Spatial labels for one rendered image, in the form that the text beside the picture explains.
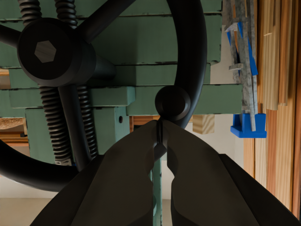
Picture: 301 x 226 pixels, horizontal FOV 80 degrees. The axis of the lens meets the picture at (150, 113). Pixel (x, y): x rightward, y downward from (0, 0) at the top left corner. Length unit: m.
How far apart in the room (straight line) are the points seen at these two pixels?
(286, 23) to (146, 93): 1.41
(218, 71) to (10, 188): 3.94
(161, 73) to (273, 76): 1.36
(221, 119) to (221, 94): 2.60
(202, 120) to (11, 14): 0.43
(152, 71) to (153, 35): 0.07
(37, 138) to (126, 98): 0.15
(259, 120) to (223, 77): 1.79
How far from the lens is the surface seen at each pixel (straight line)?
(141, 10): 0.39
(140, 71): 0.36
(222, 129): 3.02
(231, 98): 0.39
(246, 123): 1.19
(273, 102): 1.67
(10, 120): 0.53
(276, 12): 1.71
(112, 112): 0.28
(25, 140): 3.02
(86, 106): 0.27
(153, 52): 0.36
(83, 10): 0.41
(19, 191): 4.09
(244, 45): 1.16
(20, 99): 0.33
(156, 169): 0.78
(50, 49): 0.19
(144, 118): 0.50
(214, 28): 0.39
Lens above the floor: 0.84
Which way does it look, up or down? 8 degrees up
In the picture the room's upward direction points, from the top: 179 degrees clockwise
